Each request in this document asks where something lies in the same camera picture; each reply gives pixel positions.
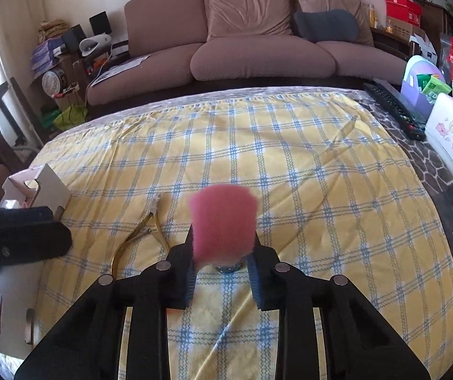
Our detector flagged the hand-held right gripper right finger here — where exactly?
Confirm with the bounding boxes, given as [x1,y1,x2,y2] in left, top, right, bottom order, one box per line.
[246,239,431,380]

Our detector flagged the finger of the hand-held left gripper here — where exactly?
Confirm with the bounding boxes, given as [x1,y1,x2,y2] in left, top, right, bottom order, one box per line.
[0,206,54,229]
[0,222,73,276]

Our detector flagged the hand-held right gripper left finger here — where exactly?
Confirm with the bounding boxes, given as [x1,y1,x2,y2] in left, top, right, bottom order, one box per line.
[14,225,196,380]

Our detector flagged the white cardboard box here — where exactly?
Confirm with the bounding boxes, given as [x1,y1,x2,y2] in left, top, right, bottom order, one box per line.
[2,163,71,222]

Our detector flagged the pink powder brush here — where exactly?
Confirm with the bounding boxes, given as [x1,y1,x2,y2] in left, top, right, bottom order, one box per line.
[189,185,259,275]

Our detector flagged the gold cuticle nipper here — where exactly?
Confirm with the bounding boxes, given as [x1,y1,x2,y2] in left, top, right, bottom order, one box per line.
[110,202,172,276]

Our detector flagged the green bag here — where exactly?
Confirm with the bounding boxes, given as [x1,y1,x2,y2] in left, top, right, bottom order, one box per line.
[42,105,89,131]

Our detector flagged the yellow plaid cloth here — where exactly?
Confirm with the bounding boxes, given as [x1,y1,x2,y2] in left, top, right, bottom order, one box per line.
[29,87,453,380]

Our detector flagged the round metal tin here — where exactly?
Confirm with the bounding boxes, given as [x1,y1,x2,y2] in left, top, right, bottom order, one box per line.
[41,69,67,94]

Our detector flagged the white papers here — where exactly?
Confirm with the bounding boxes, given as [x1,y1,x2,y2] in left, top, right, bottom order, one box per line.
[91,54,152,86]

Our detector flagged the black speaker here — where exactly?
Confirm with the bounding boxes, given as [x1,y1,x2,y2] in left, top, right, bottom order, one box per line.
[89,11,112,36]
[61,24,87,50]

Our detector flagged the white handheld device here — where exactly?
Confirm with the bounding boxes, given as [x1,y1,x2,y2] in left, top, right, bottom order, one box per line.
[79,34,112,57]

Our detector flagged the brown sofa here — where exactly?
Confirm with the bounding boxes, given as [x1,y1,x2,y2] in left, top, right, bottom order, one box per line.
[86,0,409,106]

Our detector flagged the black remote control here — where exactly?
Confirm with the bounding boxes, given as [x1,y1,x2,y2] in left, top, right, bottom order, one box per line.
[363,80,427,142]

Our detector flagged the purple container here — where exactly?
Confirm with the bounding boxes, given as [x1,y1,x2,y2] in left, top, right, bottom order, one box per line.
[402,56,447,122]

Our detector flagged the green packet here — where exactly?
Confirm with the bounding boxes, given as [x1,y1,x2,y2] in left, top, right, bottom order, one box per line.
[417,73,453,106]

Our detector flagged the grey pillow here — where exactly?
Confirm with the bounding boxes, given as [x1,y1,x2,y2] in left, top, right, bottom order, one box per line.
[294,9,360,43]

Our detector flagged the red box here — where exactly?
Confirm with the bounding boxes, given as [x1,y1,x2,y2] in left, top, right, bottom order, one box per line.
[384,0,424,29]

